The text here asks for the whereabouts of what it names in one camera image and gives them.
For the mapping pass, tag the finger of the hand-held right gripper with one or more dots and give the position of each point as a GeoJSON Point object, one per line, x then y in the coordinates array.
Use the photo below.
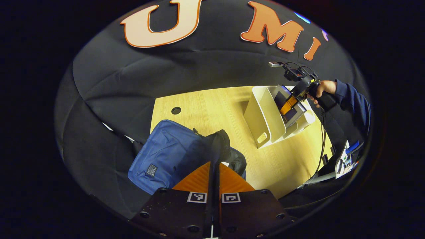
{"type": "Point", "coordinates": [289, 105]}

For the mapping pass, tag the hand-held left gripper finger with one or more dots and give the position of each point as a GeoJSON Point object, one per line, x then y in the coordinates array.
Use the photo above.
{"type": "Point", "coordinates": [210, 205]}
{"type": "Point", "coordinates": [218, 205]}

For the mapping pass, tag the white plastic bookshelf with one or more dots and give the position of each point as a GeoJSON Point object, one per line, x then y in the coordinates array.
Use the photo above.
{"type": "Point", "coordinates": [265, 113]}

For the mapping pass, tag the blue schoolbag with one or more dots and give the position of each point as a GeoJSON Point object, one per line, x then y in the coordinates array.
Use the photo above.
{"type": "Point", "coordinates": [166, 152]}

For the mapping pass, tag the grey metal bar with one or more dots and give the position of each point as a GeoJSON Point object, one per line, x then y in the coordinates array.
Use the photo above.
{"type": "Point", "coordinates": [318, 178]}

